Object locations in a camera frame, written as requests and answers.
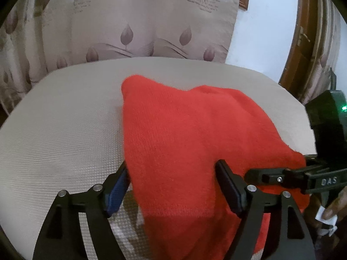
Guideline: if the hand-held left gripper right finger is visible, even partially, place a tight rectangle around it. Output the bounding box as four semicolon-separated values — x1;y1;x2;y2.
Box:
215;159;316;260

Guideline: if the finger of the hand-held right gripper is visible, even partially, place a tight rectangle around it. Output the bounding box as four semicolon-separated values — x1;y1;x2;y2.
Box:
243;166;308;190

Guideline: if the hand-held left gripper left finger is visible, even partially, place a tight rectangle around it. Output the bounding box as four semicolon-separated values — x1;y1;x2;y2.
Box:
33;160;131;260

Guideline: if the red knit sweater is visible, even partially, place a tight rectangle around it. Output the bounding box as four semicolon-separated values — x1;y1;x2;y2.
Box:
121;74;311;260

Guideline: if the person's right hand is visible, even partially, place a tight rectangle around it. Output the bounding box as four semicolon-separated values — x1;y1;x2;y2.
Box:
306;185;347;239

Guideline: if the white paper tag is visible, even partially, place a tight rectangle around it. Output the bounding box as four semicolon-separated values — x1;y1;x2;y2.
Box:
316;206;338;236

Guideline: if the wooden door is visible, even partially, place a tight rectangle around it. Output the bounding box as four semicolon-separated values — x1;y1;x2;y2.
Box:
279;0;347;106

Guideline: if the beige waffle table cloth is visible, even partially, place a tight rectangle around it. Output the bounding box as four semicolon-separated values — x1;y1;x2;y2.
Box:
0;57;318;260

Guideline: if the brass door handle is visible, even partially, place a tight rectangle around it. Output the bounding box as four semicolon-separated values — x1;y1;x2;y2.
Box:
297;26;311;46

